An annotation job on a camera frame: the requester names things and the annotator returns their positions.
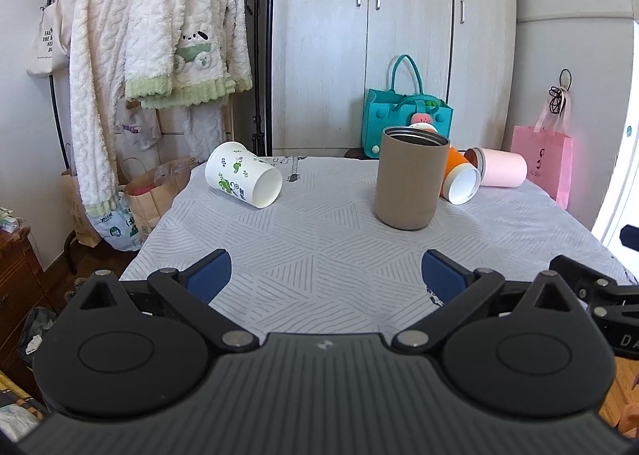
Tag white wardrobe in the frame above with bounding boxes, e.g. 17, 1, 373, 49
271, 0, 517, 155

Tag white tote bag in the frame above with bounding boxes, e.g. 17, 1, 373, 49
26, 0, 76, 77

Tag brown paper shopping bag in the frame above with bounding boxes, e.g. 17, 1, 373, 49
123, 157, 197, 238

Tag pink cup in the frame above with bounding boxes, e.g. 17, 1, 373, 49
464, 148, 528, 188

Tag pink paper gift bag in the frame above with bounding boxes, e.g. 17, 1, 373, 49
510, 90, 574, 209

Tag white fluffy robe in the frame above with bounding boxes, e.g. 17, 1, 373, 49
69, 0, 131, 218

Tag green white plastic bag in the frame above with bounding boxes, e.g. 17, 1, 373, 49
89, 191, 143, 252

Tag orange paper cup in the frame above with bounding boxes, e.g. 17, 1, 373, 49
403, 124, 481, 213

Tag white paper cup green print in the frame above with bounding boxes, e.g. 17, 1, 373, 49
205, 141, 284, 209

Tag black tripod stand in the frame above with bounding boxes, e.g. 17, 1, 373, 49
246, 0, 273, 156

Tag person's hand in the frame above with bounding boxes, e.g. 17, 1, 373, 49
616, 402, 639, 439

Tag white green plush pajama top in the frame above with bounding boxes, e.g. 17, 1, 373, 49
125, 0, 252, 109

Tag teal felt handbag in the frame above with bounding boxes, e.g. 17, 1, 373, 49
361, 55, 454, 159

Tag black hair ties on hook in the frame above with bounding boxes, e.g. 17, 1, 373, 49
547, 66, 574, 117

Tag grey patterned tablecloth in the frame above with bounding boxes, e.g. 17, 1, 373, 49
123, 157, 633, 337

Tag tan cylindrical cup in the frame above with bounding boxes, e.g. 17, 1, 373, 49
374, 126, 450, 231

